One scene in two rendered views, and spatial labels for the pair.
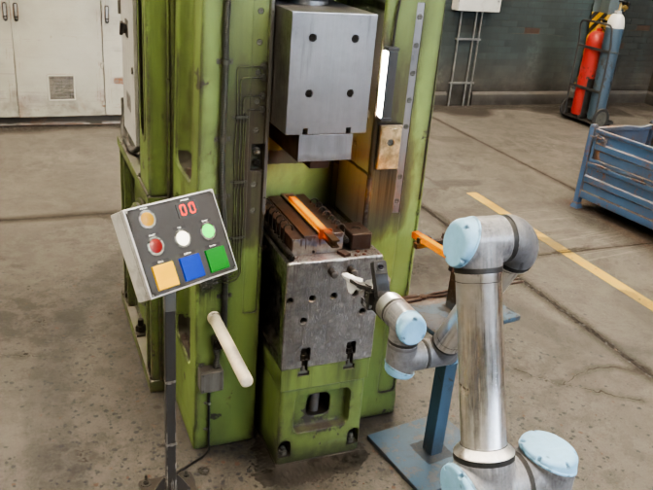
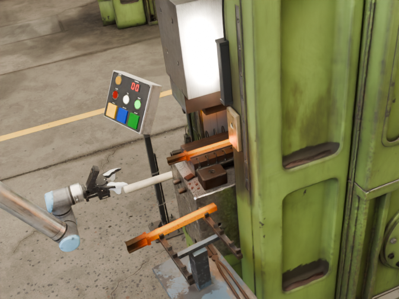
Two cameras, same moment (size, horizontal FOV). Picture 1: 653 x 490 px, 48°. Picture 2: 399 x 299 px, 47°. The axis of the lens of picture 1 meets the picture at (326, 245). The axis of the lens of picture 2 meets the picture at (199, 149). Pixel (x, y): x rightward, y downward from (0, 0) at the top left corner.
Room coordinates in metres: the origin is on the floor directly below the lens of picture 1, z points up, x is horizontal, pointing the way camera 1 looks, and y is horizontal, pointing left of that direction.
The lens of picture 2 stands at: (2.73, -1.77, 2.29)
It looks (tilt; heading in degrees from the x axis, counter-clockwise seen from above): 35 degrees down; 97
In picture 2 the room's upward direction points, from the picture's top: 7 degrees counter-clockwise
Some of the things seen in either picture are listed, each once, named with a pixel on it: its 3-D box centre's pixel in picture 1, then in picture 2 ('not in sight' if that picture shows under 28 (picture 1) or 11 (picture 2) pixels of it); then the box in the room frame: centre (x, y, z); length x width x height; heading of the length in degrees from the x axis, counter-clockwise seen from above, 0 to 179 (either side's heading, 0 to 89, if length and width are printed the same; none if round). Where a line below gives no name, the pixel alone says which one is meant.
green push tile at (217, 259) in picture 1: (216, 259); (134, 120); (2.14, 0.35, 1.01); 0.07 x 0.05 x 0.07; 139
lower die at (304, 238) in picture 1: (297, 222); (225, 146); (2.65, 0.12, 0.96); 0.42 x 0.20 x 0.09; 24
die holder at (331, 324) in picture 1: (305, 280); (235, 192); (2.68, 0.07, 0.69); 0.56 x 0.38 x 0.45; 24
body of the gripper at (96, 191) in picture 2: (379, 297); (95, 188); (2.04, -0.18, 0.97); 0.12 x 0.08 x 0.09; 24
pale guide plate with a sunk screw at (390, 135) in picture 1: (388, 147); (234, 129); (2.70, -0.20, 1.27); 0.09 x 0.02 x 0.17; 114
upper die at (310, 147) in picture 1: (304, 131); (220, 83); (2.65, 0.12, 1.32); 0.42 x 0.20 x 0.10; 24
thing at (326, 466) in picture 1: (304, 460); not in sight; (2.41, 0.01, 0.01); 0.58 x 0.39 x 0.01; 114
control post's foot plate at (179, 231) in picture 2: (169, 485); (164, 224); (2.15, 0.51, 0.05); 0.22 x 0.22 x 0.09; 24
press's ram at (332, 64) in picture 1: (320, 63); (219, 35); (2.66, 0.08, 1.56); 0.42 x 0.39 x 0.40; 24
